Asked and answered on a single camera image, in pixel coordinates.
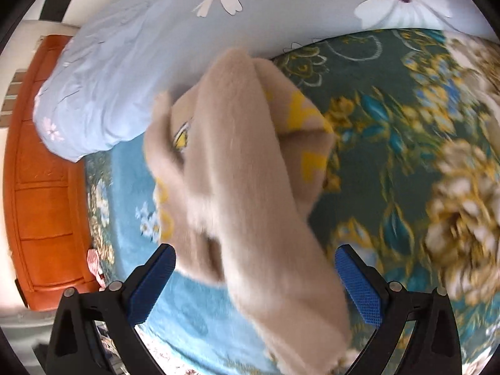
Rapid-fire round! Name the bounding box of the beige fuzzy sweater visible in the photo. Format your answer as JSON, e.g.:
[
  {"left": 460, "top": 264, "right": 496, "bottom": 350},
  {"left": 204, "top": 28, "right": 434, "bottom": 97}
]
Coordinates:
[{"left": 143, "top": 48, "right": 351, "bottom": 374}]

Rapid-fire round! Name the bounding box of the orange wooden headboard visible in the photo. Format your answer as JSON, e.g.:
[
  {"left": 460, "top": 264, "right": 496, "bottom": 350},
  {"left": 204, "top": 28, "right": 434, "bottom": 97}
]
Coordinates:
[{"left": 3, "top": 35, "right": 99, "bottom": 312}]

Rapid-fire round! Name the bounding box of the light blue daisy duvet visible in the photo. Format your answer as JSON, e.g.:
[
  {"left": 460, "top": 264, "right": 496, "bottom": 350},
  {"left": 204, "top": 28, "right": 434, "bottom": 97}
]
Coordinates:
[{"left": 33, "top": 0, "right": 496, "bottom": 162}]

